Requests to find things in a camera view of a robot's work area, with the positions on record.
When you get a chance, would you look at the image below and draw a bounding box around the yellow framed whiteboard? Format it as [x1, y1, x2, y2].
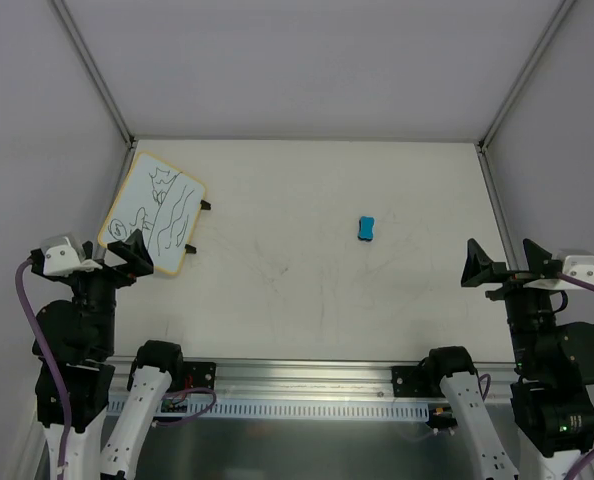
[98, 151, 211, 276]

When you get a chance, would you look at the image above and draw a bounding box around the blue whiteboard eraser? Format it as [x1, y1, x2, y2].
[357, 216, 375, 242]

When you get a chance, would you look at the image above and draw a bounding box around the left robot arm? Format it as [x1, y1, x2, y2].
[22, 230, 185, 479]

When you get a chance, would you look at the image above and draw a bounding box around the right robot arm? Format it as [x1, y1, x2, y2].
[421, 239, 594, 479]

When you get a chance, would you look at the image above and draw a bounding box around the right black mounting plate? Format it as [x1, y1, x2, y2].
[390, 365, 443, 399]

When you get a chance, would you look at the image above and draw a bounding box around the black mounting plate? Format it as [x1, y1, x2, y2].
[390, 365, 443, 399]
[168, 361, 217, 393]

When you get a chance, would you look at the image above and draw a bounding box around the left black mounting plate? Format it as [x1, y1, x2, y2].
[168, 361, 217, 393]

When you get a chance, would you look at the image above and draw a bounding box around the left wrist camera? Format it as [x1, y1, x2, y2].
[40, 234, 102, 277]

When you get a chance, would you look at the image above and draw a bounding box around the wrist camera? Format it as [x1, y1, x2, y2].
[40, 234, 102, 277]
[555, 249, 594, 286]

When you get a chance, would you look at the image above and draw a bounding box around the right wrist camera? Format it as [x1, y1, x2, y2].
[555, 249, 594, 286]

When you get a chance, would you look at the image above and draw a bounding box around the right aluminium frame post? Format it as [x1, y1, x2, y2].
[478, 0, 577, 151]

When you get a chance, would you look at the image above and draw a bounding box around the aluminium frame post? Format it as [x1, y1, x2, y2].
[48, 0, 135, 147]
[478, 0, 577, 151]

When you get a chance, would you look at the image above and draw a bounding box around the white slotted cable duct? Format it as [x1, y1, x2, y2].
[108, 395, 430, 423]

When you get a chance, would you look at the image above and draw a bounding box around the left aluminium frame post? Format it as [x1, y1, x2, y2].
[48, 0, 135, 147]

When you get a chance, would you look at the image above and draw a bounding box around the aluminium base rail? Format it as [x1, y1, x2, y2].
[107, 355, 523, 406]

